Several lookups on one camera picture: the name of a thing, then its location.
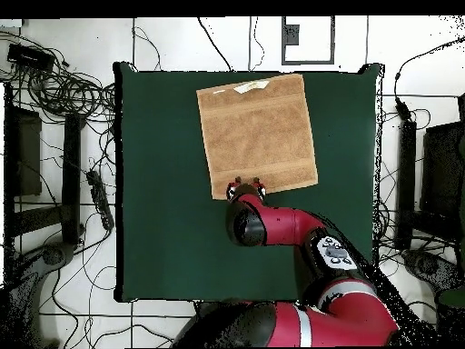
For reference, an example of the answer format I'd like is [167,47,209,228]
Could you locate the black metal stand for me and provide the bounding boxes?
[3,83,86,255]
[394,93,465,252]

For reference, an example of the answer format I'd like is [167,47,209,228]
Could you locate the black adapter box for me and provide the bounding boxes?
[6,43,55,72]

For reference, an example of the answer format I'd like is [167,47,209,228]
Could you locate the black power strip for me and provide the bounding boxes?
[85,169,115,231]

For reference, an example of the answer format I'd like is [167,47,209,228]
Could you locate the dark green table cloth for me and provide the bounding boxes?
[113,61,386,304]

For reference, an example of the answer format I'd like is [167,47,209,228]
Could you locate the grey square floor frame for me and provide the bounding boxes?
[281,15,335,65]

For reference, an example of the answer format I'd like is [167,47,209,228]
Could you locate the dark green round object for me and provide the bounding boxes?
[437,286,465,309]

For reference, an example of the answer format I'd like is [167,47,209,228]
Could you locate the tan terry towel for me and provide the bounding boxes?
[195,73,320,201]

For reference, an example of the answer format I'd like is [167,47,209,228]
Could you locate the black cable with plug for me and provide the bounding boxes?
[393,35,465,121]

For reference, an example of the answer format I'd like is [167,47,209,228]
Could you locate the tangled black cables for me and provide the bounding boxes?
[0,30,117,125]

